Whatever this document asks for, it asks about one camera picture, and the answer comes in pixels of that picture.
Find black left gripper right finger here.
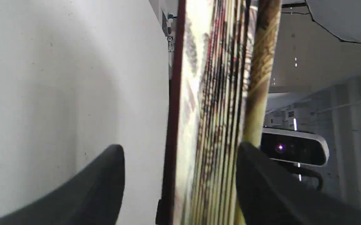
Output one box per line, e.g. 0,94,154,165
236,142,361,225

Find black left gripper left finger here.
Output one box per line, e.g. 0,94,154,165
0,144,125,225

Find painted folding paper fan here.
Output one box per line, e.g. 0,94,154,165
155,0,282,225

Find round white softbox light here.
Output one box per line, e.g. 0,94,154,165
306,0,361,44

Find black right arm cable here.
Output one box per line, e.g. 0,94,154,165
280,162,324,191

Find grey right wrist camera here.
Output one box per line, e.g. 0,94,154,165
260,127,330,167

